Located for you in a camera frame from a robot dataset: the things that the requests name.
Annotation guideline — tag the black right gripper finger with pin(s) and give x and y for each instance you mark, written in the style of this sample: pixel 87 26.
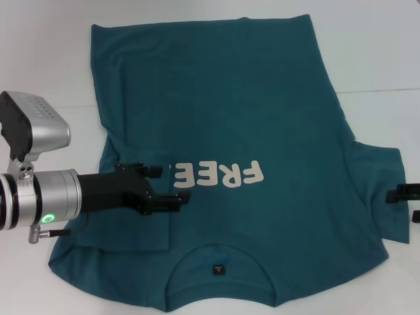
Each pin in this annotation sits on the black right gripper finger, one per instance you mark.
pixel 402 193
pixel 416 217

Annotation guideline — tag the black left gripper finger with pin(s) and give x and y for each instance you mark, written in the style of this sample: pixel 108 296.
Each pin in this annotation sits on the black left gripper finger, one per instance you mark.
pixel 154 171
pixel 170 201

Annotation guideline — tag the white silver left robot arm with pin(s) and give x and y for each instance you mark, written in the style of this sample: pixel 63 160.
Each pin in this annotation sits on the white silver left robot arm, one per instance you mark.
pixel 49 197

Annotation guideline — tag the teal t-shirt with FREE print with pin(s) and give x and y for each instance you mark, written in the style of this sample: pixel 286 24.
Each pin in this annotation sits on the teal t-shirt with FREE print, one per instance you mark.
pixel 246 108

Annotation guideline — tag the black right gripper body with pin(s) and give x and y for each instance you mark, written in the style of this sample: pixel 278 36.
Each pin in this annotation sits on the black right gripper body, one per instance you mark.
pixel 108 192

